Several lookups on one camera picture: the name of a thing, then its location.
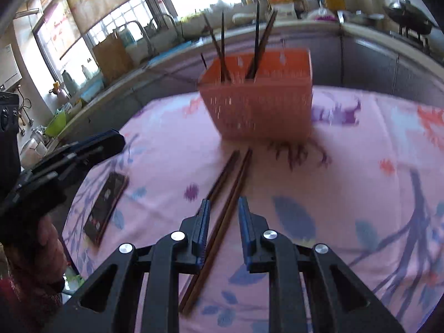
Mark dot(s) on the wooden cutting board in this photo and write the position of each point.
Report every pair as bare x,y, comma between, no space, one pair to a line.
111,59

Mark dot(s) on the black smartphone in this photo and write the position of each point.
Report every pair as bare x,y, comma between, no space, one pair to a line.
105,208

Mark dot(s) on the light blue container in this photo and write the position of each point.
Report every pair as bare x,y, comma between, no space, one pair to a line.
92,88

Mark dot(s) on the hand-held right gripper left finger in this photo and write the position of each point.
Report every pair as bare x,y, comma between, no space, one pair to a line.
205,229

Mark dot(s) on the tall metal faucet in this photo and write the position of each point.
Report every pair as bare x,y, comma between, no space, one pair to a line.
138,29

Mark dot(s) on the grey kitchen cabinet unit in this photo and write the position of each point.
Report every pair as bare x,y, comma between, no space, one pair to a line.
367,62

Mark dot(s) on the short metal faucet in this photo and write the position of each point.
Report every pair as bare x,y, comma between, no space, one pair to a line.
166,19

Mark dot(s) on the green plastic cup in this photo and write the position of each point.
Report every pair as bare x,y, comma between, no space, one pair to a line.
57,123

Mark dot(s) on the bunch of dark chopsticks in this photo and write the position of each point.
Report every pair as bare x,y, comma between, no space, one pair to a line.
257,41

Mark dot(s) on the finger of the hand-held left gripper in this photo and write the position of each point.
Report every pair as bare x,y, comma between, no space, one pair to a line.
100,145

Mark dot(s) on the person's left forearm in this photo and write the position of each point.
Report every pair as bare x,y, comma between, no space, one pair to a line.
24,284

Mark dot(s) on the teal bottle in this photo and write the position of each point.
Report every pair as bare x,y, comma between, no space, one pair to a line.
69,85

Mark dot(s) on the pink printed tablecloth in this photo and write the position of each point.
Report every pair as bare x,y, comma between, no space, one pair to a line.
347,197

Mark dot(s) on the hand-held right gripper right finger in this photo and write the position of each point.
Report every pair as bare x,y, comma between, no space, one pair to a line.
244,229

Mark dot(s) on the person's left hand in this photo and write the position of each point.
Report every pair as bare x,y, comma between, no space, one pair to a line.
51,246

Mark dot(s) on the brown wooden chopstick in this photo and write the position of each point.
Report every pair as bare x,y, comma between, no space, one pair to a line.
223,177
227,215

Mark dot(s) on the pink plastic basket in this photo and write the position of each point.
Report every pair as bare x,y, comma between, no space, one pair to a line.
260,111

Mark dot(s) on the gas stove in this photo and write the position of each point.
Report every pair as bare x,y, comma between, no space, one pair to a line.
414,36

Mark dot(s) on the white water heater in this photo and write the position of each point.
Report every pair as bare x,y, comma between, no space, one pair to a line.
8,66

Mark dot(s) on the steel basin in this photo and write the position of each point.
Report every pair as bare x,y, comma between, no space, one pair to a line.
364,17

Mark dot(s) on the blue plastic basin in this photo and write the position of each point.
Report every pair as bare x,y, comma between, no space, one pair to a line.
170,53

